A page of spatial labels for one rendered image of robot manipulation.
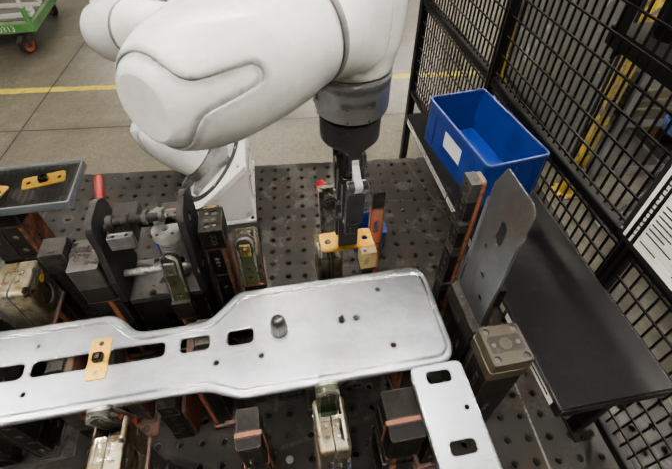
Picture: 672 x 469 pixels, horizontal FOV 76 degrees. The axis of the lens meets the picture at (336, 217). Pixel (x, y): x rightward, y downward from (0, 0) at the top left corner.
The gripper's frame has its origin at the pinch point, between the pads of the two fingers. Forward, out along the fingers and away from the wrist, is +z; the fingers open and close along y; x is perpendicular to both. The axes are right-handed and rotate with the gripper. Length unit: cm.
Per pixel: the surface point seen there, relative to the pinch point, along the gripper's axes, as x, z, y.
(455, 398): 16.6, 28.5, 19.2
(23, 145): -174, 131, -224
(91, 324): -50, 29, -8
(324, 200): -1.4, 7.3, -12.8
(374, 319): 6.2, 28.7, 1.3
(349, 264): 9, 59, -35
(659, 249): 54, 9, 8
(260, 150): -17, 130, -189
